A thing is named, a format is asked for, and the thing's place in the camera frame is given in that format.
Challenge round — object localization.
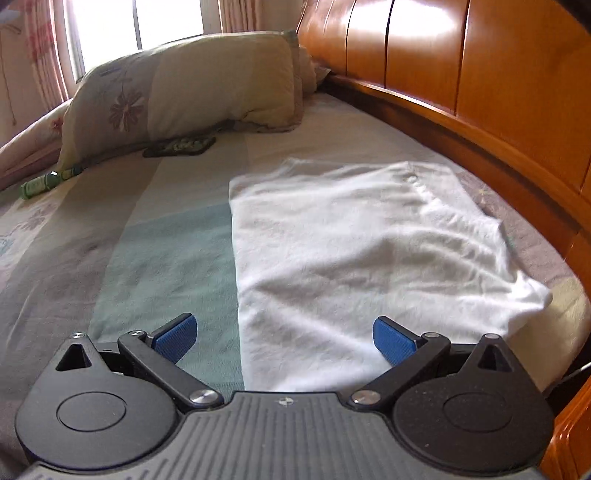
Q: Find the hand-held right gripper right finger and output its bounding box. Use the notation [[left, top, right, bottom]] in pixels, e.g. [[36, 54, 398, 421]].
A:
[[347, 316, 514, 409]]

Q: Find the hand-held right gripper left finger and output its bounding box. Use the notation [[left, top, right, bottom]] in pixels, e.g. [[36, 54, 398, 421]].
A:
[[55, 313, 222, 411]]

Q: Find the white printed t-shirt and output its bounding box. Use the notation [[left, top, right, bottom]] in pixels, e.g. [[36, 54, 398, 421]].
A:
[[228, 158, 553, 393]]

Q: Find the phone with cartoon case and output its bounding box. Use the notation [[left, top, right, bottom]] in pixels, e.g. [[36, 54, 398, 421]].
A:
[[142, 135, 217, 158]]

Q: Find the green glass bottle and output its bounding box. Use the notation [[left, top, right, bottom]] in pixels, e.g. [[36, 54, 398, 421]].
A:
[[19, 167, 85, 200]]

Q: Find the folded pink floral quilt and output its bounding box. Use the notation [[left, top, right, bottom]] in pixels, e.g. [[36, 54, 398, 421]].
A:
[[0, 99, 75, 190]]

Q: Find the floral pillow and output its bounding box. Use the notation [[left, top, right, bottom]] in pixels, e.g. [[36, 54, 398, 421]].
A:
[[56, 30, 331, 174]]

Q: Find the wooden headboard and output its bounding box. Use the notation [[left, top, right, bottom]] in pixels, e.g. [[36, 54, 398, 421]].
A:
[[295, 0, 591, 480]]

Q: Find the pink patterned curtain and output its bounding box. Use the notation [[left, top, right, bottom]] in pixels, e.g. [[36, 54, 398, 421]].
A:
[[217, 0, 308, 35], [23, 0, 70, 112]]

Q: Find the window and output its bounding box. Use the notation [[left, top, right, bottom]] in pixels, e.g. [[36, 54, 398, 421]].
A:
[[60, 0, 222, 84]]

